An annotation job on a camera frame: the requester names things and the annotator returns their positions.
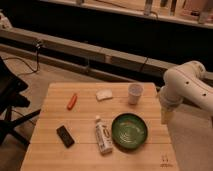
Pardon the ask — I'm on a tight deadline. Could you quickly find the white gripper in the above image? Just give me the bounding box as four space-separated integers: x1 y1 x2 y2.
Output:
159 86 183 124

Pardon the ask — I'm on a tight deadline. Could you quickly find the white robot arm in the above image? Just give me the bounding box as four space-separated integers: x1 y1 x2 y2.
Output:
158 61 213 124

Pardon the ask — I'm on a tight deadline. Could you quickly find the white paper cup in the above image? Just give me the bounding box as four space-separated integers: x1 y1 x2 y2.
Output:
128 83 143 105

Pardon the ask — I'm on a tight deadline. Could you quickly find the green bowl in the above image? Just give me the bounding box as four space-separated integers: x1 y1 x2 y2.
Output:
111 113 148 150

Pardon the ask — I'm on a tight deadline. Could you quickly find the white tube bottle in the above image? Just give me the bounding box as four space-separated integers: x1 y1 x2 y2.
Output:
95 116 112 155

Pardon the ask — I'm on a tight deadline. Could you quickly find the wooden table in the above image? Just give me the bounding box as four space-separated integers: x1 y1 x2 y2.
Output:
21 83 179 171

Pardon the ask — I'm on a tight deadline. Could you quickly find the black rectangular remote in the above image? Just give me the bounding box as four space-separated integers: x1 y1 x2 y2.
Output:
56 126 75 148

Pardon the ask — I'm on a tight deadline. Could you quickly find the black office chair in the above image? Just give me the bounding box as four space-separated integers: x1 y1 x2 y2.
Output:
0 56 40 146

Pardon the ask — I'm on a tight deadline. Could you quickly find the black cable on floor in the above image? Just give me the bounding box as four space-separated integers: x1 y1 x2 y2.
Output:
2 39 44 76

